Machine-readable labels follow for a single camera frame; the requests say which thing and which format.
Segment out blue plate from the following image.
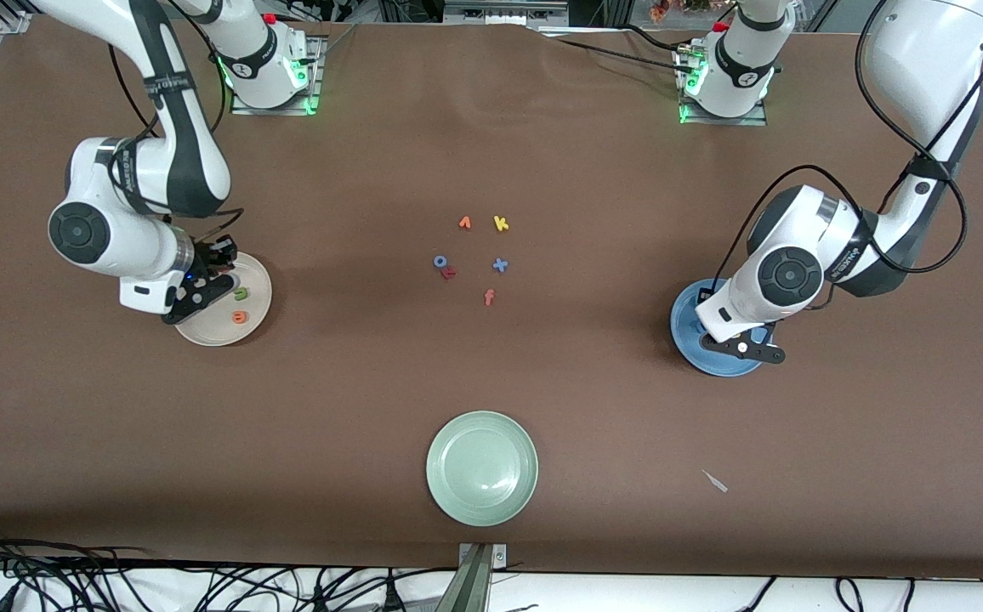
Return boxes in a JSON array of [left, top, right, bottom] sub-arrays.
[[670, 278, 774, 377]]

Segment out beige brown plate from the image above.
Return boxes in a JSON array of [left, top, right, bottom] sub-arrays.
[[173, 251, 273, 347]]

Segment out pale green plate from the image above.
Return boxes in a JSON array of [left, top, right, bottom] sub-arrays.
[[426, 411, 539, 527]]

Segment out pink flowers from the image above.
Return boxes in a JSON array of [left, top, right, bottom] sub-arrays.
[[649, 0, 713, 22]]

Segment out grey power strip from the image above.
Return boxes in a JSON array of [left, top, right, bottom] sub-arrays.
[[445, 0, 569, 25]]

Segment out aluminium profile bar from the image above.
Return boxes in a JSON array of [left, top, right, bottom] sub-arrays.
[[434, 544, 492, 612]]

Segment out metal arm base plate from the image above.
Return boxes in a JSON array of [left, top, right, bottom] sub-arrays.
[[230, 34, 323, 116], [679, 47, 770, 127]]

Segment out thin black cable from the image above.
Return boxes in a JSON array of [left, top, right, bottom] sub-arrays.
[[553, 24, 701, 76]]

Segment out small metal bracket plate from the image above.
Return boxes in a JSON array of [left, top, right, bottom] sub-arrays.
[[458, 543, 508, 569]]

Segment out black cable bundle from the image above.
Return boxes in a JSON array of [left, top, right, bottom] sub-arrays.
[[0, 523, 458, 612]]

